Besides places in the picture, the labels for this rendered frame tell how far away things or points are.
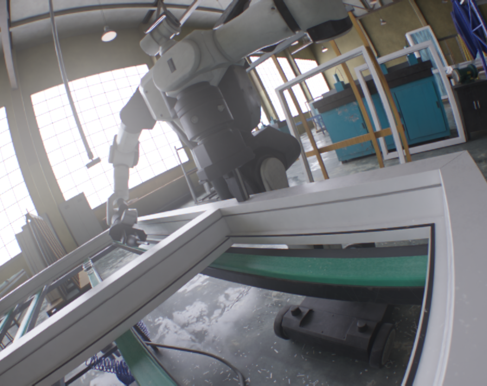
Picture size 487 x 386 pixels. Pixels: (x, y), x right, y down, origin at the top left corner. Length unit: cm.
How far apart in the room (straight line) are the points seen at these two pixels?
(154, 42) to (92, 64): 954
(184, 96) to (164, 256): 27
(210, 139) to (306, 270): 24
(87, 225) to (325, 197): 744
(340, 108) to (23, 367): 411
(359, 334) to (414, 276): 78
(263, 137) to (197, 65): 36
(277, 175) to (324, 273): 40
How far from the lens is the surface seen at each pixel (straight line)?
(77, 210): 760
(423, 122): 385
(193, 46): 37
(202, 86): 40
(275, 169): 62
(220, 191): 497
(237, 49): 36
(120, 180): 96
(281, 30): 34
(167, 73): 40
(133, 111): 74
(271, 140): 68
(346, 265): 27
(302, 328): 113
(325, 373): 118
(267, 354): 135
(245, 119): 57
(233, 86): 57
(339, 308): 117
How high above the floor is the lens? 103
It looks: 11 degrees down
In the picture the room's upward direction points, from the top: 25 degrees counter-clockwise
